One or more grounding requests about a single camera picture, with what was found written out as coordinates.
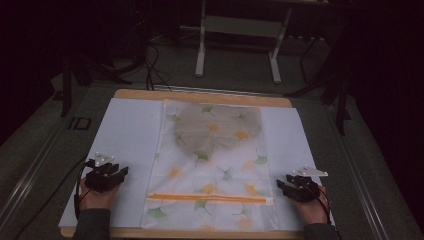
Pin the white metal stand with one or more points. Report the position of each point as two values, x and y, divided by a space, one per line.
200 50

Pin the white table mat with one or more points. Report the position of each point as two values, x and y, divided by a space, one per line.
130 133

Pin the grey garment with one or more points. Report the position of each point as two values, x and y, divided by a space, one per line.
216 128

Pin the person's right hand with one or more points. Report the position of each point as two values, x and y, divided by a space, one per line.
311 210

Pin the person's left hand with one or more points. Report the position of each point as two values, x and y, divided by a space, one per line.
96 199

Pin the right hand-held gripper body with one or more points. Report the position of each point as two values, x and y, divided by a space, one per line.
305 190

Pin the metal floor rail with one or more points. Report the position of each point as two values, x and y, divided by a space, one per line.
360 173
30 173

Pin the black stand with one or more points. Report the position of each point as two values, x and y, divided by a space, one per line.
341 106

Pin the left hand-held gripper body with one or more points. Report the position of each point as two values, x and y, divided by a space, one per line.
100 180

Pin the leaf print mesh laundry bag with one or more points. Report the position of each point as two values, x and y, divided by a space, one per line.
213 180

